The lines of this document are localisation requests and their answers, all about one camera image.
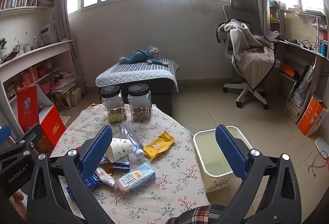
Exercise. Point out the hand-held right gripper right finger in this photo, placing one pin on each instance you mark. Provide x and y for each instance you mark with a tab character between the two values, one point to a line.
231	154

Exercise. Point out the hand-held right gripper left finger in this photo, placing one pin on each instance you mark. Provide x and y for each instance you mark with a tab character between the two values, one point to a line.
96	149

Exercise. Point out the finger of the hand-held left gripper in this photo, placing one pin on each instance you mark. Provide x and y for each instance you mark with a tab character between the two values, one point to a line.
5	133
28	136

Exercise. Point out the white trash bin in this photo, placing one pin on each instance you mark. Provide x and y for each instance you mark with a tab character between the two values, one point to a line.
210	152

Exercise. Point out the blue cookie box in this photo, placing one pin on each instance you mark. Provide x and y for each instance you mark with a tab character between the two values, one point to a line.
120	166

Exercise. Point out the person's left hand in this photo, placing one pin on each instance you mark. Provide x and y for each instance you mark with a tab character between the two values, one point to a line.
19	201

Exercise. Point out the orange peel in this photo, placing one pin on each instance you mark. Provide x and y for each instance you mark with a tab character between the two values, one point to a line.
110	168

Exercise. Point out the white paper cup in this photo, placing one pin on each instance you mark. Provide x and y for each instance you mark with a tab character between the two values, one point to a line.
120	148

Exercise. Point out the crumpled white wrapper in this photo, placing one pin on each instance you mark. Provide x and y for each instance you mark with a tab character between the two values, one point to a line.
105	177

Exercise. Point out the clear plastic bottle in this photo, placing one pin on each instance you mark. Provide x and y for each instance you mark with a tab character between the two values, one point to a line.
131	138

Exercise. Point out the light blue snack box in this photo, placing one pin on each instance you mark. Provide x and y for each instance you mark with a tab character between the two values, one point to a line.
136	177

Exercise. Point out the clear jar with crackers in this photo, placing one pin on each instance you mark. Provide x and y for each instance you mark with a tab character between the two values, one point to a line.
113	103

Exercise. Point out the white tote bag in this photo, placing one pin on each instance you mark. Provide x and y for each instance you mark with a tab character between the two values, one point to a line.
66	98

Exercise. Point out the yellow snack packet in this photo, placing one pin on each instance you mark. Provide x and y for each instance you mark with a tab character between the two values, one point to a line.
158	145

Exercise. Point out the stack of papers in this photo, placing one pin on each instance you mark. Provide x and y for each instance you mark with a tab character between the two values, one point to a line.
63	85

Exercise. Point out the white office chair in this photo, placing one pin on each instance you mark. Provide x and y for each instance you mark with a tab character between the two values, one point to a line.
246	93

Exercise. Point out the clear jar with brown nuts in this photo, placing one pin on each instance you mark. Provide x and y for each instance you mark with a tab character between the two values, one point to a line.
139	100

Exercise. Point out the row of pink holders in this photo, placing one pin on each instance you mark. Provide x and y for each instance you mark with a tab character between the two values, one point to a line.
38	71

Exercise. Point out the person's plaid trousers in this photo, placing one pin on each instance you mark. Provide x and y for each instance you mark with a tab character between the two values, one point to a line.
195	215

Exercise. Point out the grey quilted mat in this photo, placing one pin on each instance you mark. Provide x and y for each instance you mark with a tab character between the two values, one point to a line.
133	73

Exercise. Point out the small potted plant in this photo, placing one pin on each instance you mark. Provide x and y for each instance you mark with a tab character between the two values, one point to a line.
3	45

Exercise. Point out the white bookshelf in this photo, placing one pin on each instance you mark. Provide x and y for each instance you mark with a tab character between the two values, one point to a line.
38	49

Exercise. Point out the orange cardboard box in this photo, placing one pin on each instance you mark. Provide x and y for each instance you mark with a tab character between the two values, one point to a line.
311	116

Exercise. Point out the white bathroom scale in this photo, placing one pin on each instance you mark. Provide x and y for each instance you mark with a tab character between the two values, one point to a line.
322	147

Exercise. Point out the silver plastic bag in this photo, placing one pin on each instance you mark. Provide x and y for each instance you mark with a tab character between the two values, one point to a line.
303	88

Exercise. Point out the beige blanket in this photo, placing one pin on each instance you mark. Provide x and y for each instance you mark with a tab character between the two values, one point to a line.
252	54

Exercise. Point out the blue monkey plush toy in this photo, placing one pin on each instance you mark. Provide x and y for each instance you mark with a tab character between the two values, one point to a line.
140	56

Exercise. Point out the white blue booklet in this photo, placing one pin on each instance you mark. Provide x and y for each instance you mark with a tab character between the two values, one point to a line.
47	32

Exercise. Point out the wooden desk with hutch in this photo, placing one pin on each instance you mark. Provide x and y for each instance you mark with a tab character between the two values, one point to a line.
298	54

